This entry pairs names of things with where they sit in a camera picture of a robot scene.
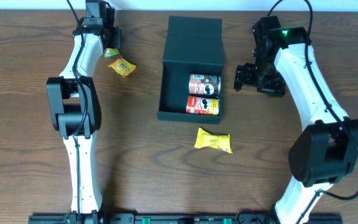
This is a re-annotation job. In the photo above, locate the green yellow snack packet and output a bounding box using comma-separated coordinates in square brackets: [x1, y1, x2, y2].
[104, 48, 120, 58]

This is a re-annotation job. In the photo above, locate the brown Pringles can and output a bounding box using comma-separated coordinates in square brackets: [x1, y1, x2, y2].
[188, 73, 221, 97]

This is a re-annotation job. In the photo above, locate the black gift box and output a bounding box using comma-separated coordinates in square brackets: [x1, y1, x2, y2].
[157, 16, 224, 124]

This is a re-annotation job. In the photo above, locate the red Pringles can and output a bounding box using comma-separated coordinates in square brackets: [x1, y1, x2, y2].
[186, 96, 220, 116]

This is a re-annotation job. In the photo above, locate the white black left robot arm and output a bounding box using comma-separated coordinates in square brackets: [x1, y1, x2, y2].
[46, 0, 121, 223]

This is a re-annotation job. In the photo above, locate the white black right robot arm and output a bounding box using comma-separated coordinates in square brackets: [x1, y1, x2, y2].
[234, 16, 358, 223]

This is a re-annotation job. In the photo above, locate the orange snack packet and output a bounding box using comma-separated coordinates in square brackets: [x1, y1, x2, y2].
[108, 56, 137, 78]

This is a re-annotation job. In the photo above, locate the black mounting rail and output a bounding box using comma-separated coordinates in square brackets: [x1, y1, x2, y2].
[28, 212, 344, 224]

